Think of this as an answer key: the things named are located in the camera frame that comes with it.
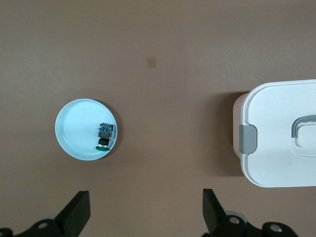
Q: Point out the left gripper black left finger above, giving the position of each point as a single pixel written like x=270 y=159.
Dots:
x=74 y=212

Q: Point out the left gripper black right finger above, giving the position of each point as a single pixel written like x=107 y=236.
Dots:
x=212 y=209

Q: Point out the light blue round plate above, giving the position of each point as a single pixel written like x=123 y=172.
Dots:
x=76 y=128

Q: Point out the small tan tape patch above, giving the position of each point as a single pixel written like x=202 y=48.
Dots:
x=152 y=62

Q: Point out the green and blue switch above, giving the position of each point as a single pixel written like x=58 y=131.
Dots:
x=105 y=134

